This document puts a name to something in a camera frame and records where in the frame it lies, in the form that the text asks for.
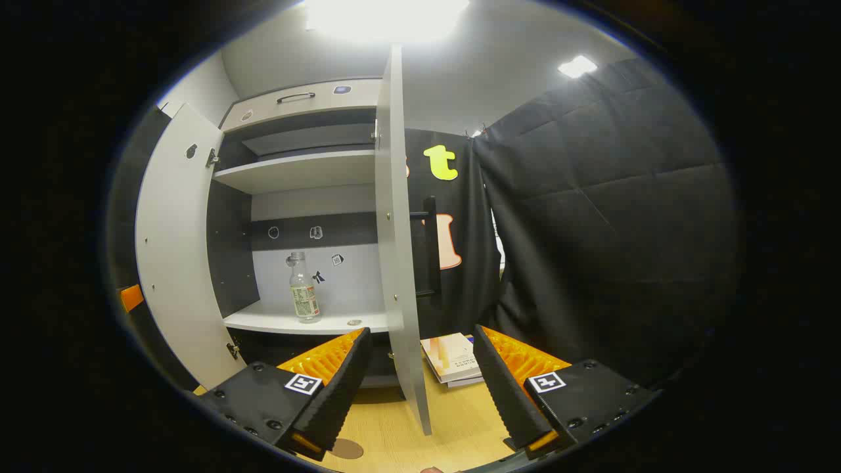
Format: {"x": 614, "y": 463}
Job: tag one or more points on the small ceiling light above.
{"x": 577, "y": 66}

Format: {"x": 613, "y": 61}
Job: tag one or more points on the clear plastic bottle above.
{"x": 304, "y": 295}

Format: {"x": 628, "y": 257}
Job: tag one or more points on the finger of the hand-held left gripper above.
{"x": 131, "y": 298}

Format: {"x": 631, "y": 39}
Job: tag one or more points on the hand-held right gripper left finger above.
{"x": 332, "y": 394}

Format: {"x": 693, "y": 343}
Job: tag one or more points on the grey white cabinet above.
{"x": 309, "y": 172}

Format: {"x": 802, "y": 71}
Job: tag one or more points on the thin white book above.
{"x": 468, "y": 382}

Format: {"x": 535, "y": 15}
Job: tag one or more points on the grey cabinet door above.
{"x": 177, "y": 249}
{"x": 397, "y": 263}

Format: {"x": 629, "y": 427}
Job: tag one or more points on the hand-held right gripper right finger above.
{"x": 509, "y": 394}

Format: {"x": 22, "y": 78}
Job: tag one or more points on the round brown coaster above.
{"x": 348, "y": 449}

